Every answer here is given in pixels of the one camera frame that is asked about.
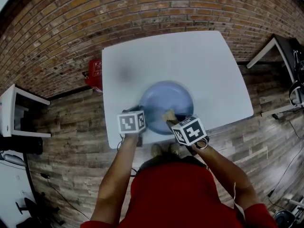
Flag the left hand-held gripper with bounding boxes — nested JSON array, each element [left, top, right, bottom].
[[116, 104, 147, 137]]

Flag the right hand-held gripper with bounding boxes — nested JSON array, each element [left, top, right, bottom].
[[165, 114, 210, 153]]

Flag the beige noodle clump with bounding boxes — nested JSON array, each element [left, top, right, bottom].
[[161, 109, 177, 122]]

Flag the big blue plate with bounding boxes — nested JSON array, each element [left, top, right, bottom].
[[139, 80, 195, 135]]

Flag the person's right forearm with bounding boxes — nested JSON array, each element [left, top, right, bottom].
[[193, 144, 261, 211]]

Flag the person's left forearm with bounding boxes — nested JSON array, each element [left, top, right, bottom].
[[89, 133, 140, 226]]

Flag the person's right shoe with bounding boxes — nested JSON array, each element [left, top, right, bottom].
[[169, 142, 183, 156]]

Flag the person's shoe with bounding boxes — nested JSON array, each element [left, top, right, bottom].
[[169, 142, 183, 156], [150, 143, 164, 158]]

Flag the person's left shoe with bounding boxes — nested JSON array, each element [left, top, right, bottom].
[[150, 143, 164, 158]]

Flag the person's dark trousers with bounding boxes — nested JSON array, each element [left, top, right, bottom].
[[138, 154, 208, 172]]

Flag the red fire extinguisher box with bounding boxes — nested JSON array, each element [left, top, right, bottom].
[[82, 59, 104, 93]]

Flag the white square table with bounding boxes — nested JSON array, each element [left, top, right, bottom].
[[101, 30, 255, 150]]

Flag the person's red shirt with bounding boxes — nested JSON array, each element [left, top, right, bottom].
[[80, 161, 279, 228]]

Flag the black box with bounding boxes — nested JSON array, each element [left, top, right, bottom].
[[0, 136, 44, 156]]

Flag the small white side table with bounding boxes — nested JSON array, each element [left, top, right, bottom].
[[0, 83, 52, 138]]

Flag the black office chair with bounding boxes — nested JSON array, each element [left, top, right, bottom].
[[15, 191, 65, 228]]

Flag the dark round bin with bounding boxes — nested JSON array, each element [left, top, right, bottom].
[[272, 209, 297, 228]]

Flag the black floor cable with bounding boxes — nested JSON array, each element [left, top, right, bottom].
[[35, 172, 91, 221]]

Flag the long black cable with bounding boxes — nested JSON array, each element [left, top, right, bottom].
[[267, 148, 304, 208]]

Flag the white frame dark top table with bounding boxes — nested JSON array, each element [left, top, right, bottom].
[[246, 34, 304, 118]]

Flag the black headset and cables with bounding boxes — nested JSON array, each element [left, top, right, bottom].
[[288, 49, 304, 107]]

